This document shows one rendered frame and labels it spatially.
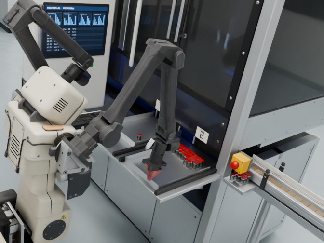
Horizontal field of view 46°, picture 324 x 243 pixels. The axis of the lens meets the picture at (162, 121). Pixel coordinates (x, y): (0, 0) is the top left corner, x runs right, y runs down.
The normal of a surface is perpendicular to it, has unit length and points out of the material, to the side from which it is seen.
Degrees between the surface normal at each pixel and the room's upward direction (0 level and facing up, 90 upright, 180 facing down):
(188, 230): 90
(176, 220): 90
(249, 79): 90
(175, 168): 0
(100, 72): 90
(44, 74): 48
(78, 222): 0
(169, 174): 0
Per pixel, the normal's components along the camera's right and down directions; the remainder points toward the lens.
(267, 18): -0.76, 0.18
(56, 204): 0.63, 0.45
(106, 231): 0.18, -0.87
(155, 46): -0.53, -0.26
